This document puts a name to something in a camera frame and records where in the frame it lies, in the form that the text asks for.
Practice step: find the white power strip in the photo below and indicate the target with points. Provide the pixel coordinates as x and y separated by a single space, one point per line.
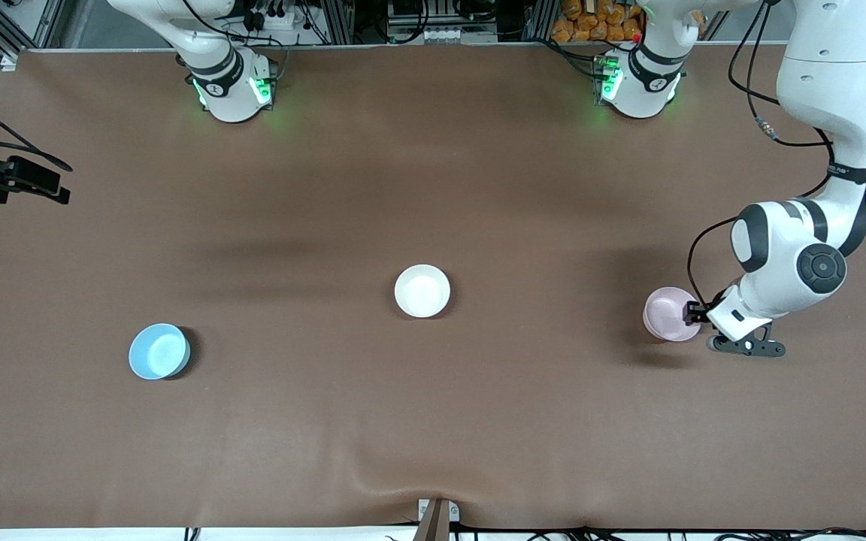
271 19
444 34

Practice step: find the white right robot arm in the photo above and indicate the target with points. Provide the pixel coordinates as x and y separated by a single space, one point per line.
231 94

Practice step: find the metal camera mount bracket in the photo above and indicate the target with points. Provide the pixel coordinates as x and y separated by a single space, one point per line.
437 522

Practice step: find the brown table cover sheet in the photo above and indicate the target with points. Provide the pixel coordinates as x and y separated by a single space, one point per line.
433 188

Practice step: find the white bowl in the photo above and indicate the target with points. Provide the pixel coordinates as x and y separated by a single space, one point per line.
422 291

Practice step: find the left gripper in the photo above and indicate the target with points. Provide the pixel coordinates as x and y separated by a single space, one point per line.
697 310

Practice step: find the blue bowl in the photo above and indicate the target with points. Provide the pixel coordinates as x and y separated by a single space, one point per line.
156 352

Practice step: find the aluminium frame post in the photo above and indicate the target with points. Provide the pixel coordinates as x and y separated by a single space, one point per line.
337 22

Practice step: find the pink bowl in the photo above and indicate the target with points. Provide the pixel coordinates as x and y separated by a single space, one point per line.
666 315

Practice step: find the orange snack pile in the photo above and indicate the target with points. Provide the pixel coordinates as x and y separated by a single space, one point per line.
591 22

